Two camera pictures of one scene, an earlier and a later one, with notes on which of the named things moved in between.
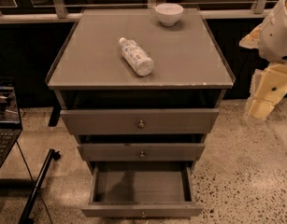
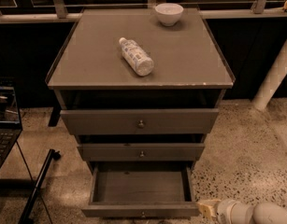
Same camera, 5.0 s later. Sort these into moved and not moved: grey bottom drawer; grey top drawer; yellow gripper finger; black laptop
Moved: yellow gripper finger
Not moved: grey top drawer; grey bottom drawer; black laptop
